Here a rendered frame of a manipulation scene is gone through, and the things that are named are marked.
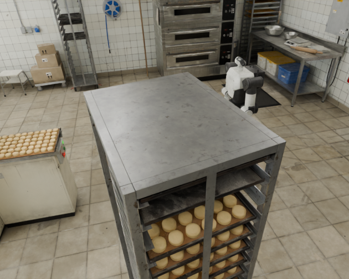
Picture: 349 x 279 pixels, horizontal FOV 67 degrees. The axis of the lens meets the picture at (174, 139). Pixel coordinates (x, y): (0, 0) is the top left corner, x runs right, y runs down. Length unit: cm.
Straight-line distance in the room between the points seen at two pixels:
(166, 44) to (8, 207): 387
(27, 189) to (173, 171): 233
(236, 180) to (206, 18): 484
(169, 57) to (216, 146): 478
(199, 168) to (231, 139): 16
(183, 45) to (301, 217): 376
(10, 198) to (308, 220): 294
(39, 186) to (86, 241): 70
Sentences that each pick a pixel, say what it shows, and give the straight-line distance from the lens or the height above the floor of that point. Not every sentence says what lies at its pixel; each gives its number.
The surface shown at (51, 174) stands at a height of 64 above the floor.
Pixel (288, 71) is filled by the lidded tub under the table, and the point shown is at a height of 48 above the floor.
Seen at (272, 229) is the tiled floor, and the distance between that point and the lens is 295.
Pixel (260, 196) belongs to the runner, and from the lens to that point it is 96.
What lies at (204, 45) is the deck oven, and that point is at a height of 79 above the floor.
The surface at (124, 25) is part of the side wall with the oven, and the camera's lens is 634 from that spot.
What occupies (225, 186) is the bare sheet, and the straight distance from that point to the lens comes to 85.
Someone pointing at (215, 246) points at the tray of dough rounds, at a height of 140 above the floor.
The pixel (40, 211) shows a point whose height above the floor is 19.
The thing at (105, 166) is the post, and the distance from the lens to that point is 134.
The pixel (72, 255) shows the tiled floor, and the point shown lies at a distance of 286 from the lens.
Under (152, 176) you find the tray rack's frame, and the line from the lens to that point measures 66.
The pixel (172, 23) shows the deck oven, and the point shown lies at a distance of 543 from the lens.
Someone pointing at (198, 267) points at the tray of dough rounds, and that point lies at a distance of 110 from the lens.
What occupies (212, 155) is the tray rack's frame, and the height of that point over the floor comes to 182.
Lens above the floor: 226
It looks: 35 degrees down
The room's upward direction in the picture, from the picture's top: 2 degrees counter-clockwise
